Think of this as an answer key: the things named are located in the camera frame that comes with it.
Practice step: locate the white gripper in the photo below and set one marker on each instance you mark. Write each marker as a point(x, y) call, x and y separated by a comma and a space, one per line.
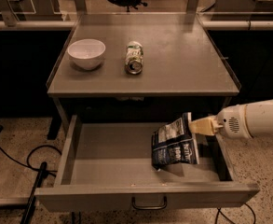
point(231, 122)

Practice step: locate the blue chip bag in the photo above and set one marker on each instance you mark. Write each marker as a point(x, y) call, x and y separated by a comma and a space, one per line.
point(174, 143)

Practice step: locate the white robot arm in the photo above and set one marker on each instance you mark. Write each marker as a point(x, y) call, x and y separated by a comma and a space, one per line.
point(259, 118)

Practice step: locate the grey open top drawer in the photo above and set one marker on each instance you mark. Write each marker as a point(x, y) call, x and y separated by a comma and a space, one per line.
point(104, 165)

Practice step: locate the green soda can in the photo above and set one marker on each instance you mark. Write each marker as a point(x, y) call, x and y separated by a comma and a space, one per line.
point(134, 58)

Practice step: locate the grey cabinet table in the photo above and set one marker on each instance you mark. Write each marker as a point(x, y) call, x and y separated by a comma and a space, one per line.
point(179, 59)

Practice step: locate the white bowl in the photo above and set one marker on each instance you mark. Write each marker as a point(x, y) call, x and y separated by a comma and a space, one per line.
point(87, 54)

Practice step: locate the black pole on floor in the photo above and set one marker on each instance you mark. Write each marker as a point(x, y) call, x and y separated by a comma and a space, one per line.
point(30, 206)

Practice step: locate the black drawer handle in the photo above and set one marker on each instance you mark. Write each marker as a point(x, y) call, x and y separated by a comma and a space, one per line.
point(149, 203)

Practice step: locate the white horizontal rail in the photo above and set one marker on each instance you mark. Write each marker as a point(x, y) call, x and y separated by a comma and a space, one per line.
point(208, 25)

